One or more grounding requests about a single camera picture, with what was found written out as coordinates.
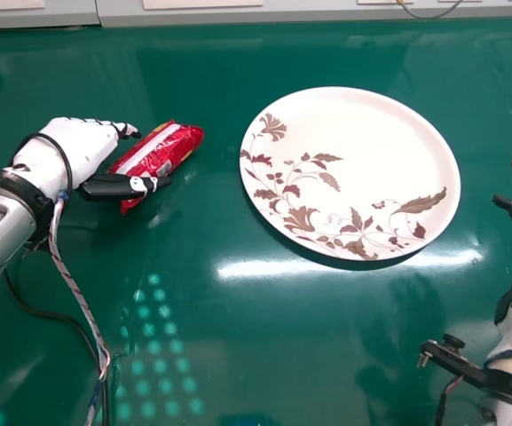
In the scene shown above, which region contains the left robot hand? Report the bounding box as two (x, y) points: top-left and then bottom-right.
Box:
(0, 116), (173, 249)

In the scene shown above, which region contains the thin grey cable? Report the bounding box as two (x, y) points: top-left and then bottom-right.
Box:
(396, 0), (466, 20)

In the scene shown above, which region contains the red biscuit packet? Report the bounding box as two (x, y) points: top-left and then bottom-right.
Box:
(106, 118), (206, 217)

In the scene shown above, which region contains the plate with brown leaf pattern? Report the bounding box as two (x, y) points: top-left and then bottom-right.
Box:
(239, 86), (462, 262)

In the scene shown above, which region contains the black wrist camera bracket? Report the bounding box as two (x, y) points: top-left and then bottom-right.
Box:
(417, 335), (512, 403)

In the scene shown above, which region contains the thin wrist camera cable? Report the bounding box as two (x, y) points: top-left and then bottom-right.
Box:
(435, 375), (468, 426)

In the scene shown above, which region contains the red white braided cable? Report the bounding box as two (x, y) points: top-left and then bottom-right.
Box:
(47, 189), (113, 426)

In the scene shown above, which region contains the black cable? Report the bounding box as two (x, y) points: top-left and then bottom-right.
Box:
(3, 248), (111, 426)

